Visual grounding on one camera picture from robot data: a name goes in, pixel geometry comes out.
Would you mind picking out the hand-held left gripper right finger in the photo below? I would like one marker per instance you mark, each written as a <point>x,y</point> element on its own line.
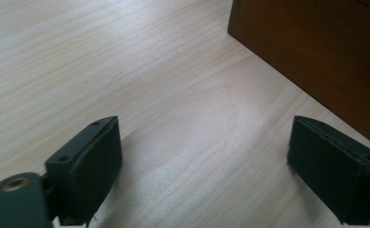
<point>334,171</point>

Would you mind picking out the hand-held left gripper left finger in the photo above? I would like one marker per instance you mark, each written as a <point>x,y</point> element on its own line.
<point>87,172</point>

